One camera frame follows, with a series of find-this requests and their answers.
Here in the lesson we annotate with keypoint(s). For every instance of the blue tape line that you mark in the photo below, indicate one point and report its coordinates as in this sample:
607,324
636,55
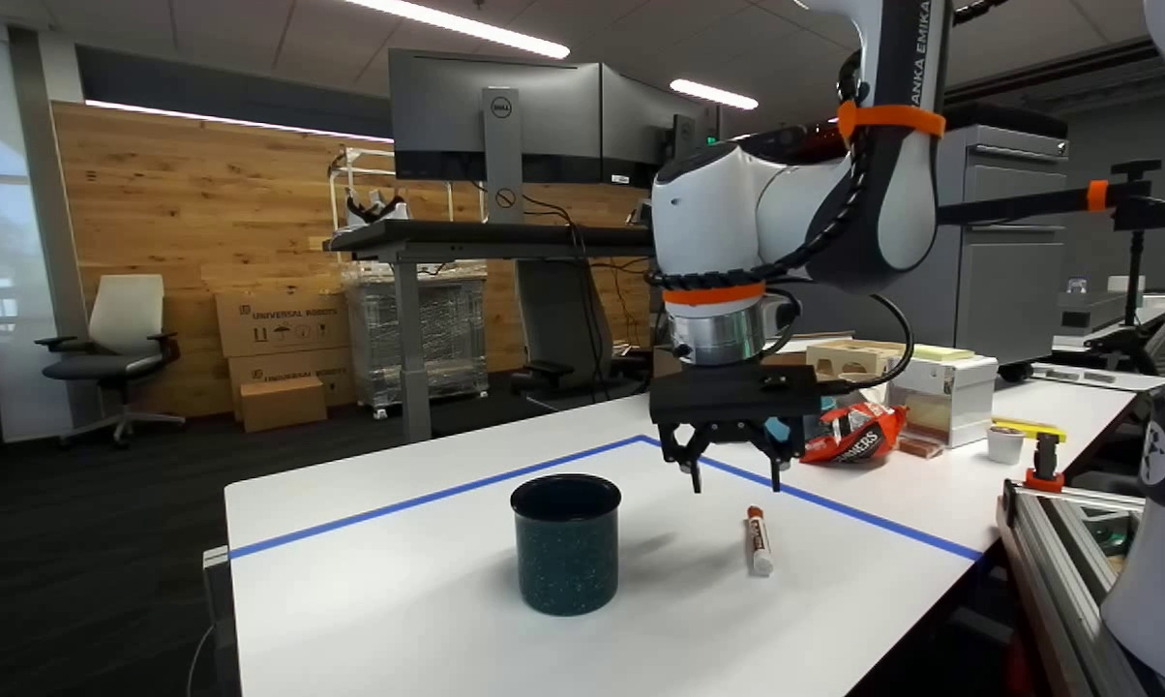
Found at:
583,453

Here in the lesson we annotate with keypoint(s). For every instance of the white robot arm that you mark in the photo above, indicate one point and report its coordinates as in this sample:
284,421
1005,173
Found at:
858,214

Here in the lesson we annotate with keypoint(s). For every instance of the grey cabinet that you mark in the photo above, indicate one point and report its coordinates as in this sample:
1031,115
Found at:
993,285

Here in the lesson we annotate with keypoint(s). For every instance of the white small box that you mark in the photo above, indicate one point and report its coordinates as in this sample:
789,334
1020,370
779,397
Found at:
946,392

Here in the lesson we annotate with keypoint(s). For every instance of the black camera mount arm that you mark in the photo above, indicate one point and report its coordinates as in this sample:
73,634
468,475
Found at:
1125,194

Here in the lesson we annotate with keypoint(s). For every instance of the white office chair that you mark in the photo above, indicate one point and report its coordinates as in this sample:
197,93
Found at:
121,343

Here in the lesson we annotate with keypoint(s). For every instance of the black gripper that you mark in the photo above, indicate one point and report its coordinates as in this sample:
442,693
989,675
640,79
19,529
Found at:
731,405

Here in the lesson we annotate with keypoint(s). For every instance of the black computer monitor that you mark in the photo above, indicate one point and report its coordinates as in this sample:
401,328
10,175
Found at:
557,123

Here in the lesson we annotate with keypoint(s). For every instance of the orange black tool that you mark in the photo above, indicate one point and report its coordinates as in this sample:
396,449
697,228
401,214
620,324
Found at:
858,435

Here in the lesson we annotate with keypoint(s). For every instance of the stacked cardboard boxes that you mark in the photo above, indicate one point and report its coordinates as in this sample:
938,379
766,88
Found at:
284,348

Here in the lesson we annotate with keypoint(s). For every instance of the standing desk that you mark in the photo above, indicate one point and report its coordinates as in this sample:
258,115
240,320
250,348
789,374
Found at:
553,290

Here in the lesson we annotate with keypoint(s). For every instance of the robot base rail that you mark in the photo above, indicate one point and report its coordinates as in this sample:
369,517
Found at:
1067,556

